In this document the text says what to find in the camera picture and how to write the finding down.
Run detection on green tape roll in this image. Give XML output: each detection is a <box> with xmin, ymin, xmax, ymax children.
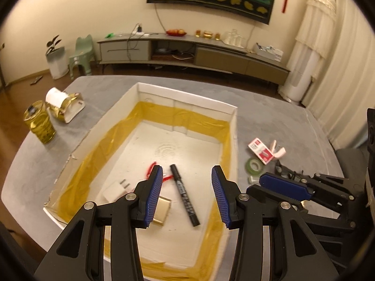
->
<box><xmin>245</xmin><ymin>157</ymin><xmax>264</xmax><ymax>176</ymax></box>

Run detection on black marker pen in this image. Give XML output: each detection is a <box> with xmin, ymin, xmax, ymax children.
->
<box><xmin>170</xmin><ymin>164</ymin><xmax>200</xmax><ymax>227</ymax></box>

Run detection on white USB charger plug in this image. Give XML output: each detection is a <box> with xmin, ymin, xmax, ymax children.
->
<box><xmin>102</xmin><ymin>179</ymin><xmax>130</xmax><ymax>202</ymax></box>

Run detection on red Ultraman toy figure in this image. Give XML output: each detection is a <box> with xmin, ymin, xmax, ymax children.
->
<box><xmin>146</xmin><ymin>161</ymin><xmax>174</xmax><ymax>183</ymax></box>

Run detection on gold blue cigarette case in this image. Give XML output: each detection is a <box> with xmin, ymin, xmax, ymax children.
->
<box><xmin>153</xmin><ymin>196</ymin><xmax>172</xmax><ymax>225</ymax></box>

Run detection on black sunglasses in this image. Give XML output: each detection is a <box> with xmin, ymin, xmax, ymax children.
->
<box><xmin>275</xmin><ymin>160</ymin><xmax>303</xmax><ymax>182</ymax></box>

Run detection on red white staples box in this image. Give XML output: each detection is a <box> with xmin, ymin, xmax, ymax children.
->
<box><xmin>248</xmin><ymin>138</ymin><xmax>274</xmax><ymax>165</ymax></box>

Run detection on pink white stapler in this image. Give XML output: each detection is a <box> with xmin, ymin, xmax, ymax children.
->
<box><xmin>269</xmin><ymin>140</ymin><xmax>286</xmax><ymax>159</ymax></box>

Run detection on large white cardboard box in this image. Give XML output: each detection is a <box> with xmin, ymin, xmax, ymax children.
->
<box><xmin>44</xmin><ymin>82</ymin><xmax>238</xmax><ymax>280</ymax></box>

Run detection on cream curtain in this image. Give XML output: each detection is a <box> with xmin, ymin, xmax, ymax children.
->
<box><xmin>303</xmin><ymin>0</ymin><xmax>374</xmax><ymax>150</ymax></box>

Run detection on white tray of items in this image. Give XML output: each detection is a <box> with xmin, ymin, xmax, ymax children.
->
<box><xmin>253</xmin><ymin>43</ymin><xmax>284</xmax><ymax>62</ymax></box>

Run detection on grey TV cabinet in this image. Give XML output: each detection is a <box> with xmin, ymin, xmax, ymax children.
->
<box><xmin>97</xmin><ymin>33</ymin><xmax>289</xmax><ymax>85</ymax></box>

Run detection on yellow glass cup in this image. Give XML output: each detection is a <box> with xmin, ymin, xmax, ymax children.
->
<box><xmin>23</xmin><ymin>100</ymin><xmax>56</xmax><ymax>144</ymax></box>

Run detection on gold tissue roll holder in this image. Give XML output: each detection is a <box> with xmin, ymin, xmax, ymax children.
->
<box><xmin>45</xmin><ymin>88</ymin><xmax>85</xmax><ymax>124</ymax></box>

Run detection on clear glasses set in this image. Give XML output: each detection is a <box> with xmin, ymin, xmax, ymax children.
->
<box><xmin>221</xmin><ymin>29</ymin><xmax>244</xmax><ymax>48</ymax></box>

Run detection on white standing air conditioner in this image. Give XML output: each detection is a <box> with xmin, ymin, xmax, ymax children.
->
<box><xmin>278</xmin><ymin>0</ymin><xmax>337</xmax><ymax>104</ymax></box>

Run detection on gold ornaments on cabinet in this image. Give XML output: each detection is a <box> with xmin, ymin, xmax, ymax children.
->
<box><xmin>195</xmin><ymin>30</ymin><xmax>221</xmax><ymax>41</ymax></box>

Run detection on red fruit bowl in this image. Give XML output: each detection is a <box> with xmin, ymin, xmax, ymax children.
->
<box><xmin>166</xmin><ymin>29</ymin><xmax>187</xmax><ymax>37</ymax></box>

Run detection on dark object on floor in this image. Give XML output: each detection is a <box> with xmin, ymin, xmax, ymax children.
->
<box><xmin>30</xmin><ymin>75</ymin><xmax>43</xmax><ymax>86</ymax></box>

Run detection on green child chair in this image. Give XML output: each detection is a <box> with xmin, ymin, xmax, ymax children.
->
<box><xmin>69</xmin><ymin>34</ymin><xmax>97</xmax><ymax>80</ymax></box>

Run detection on white planter with dark plant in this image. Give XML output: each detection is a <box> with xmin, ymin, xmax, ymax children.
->
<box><xmin>45</xmin><ymin>35</ymin><xmax>69</xmax><ymax>80</ymax></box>

